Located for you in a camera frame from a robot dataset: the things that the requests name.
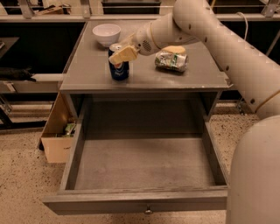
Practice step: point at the crushed green white can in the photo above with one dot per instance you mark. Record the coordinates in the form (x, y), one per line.
(171, 61)

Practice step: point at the round metal drawer knob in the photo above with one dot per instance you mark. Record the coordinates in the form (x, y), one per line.
(148, 211)

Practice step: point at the black cloth on shelf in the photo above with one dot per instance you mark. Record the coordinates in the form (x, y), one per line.
(15, 74)

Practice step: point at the yellow sponge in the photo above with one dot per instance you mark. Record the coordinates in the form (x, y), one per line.
(175, 49)

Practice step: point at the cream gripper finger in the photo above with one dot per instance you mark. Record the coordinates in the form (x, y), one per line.
(128, 41)
(128, 53)

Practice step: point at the white metal rail frame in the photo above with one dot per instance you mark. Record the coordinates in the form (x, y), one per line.
(47, 82)

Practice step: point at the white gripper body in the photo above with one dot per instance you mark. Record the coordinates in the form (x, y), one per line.
(143, 41)

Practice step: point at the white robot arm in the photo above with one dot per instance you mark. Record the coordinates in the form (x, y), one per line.
(254, 189)

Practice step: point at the white ceramic bowl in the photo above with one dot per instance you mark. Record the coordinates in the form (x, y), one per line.
(107, 34)

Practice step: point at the blue pepsi can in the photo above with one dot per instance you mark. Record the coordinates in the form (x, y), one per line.
(118, 72)

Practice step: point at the cardboard box with items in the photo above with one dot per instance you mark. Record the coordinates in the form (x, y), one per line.
(56, 144)

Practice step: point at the open grey top drawer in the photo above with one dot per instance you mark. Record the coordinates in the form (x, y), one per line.
(128, 155)

